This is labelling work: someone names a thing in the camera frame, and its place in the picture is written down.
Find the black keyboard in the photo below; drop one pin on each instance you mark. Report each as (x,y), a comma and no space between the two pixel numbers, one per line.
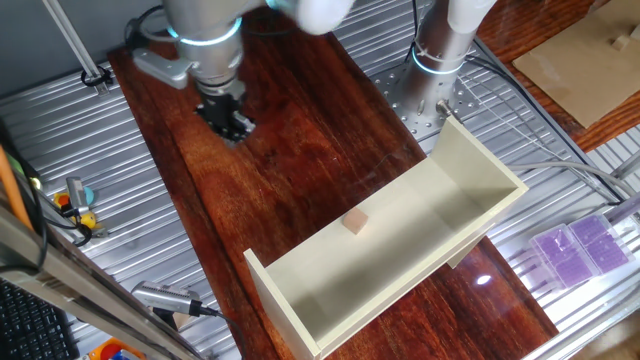
(30,325)

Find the small wood piece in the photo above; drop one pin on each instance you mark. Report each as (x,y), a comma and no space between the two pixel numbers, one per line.
(621,42)

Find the small cardboard box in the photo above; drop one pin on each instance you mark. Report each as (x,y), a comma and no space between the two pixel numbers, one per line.
(183,320)

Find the beige shelf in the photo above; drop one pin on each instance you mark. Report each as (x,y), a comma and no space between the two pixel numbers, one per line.
(400,250)

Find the orange tube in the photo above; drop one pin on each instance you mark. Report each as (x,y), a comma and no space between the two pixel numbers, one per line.
(10,190)

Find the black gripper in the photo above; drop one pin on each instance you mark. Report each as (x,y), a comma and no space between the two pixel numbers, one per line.
(217,107)

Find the aluminium pole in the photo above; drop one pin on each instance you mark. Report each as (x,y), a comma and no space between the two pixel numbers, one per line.
(75,45)

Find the grey clamp mount with knob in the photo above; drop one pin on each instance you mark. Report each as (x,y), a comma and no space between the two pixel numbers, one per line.
(76,192)

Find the dark red wooden board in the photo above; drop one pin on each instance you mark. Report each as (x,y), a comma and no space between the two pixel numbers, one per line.
(300,150)

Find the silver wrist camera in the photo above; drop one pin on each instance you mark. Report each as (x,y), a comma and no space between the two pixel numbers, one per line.
(160,67)

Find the orange emergency stop box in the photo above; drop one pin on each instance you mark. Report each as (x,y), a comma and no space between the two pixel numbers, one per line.
(107,350)

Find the small wooden cube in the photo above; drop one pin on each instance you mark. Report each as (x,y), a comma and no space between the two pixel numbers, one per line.
(356,221)

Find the grey metal bar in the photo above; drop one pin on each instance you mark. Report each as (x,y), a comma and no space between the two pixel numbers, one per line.
(627,167)

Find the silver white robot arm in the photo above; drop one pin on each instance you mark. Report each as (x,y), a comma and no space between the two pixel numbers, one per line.
(210,55)

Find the brown cardboard sheet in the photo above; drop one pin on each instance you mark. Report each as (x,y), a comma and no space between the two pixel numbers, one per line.
(585,75)

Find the black pole clip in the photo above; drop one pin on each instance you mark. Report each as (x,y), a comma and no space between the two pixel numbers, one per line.
(95,77)

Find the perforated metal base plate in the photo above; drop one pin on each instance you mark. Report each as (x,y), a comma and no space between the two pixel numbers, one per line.
(390,95)

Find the clear case with purple parts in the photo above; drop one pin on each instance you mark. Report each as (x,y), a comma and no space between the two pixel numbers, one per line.
(602,245)
(565,257)

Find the silver metal beam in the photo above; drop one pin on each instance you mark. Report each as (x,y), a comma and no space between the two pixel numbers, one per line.
(75,285)

